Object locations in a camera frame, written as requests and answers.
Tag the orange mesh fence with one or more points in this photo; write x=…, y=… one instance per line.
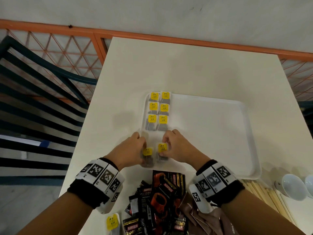
x=146, y=36

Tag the white plastic tray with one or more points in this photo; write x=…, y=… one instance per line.
x=210, y=134

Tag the grid of tea bags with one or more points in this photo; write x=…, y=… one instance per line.
x=159, y=111

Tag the person's left fingers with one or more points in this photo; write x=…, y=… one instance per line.
x=140, y=141

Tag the black wristband with marker tags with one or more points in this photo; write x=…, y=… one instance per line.
x=215, y=185
x=97, y=183

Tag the person's right forearm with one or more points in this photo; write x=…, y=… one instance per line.
x=254, y=215

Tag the bundle of wooden stir sticks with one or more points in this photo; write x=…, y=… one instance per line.
x=266, y=195

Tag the yellow tag tea bag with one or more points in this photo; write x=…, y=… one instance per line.
x=147, y=152
x=162, y=147
x=112, y=222

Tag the person's left hand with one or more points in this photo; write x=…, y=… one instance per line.
x=127, y=151

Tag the person's left forearm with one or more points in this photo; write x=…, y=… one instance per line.
x=56, y=217

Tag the blue tape piece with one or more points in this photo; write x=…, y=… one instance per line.
x=44, y=143

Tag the pile of brown sachets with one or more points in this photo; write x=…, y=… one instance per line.
x=207, y=221

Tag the person's right thumb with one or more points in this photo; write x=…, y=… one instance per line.
x=165, y=153

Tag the white ceramic cup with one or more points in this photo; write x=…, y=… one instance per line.
x=310, y=184
x=293, y=187

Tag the pile of black coffee sachets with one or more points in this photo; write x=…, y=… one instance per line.
x=159, y=200

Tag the person's right hand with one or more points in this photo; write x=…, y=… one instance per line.
x=182, y=150

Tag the dark green slatted metal chair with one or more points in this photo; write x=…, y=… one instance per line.
x=305, y=107
x=80, y=79

